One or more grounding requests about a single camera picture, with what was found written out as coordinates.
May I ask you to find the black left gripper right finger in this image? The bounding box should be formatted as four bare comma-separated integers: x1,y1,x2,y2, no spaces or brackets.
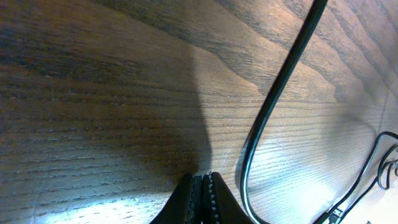
201,172,253,224

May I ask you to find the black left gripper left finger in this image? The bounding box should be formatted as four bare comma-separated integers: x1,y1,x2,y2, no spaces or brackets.
150,173,202,224

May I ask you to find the black USB cable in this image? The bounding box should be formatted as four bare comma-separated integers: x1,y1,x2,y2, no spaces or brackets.
239,0,329,224

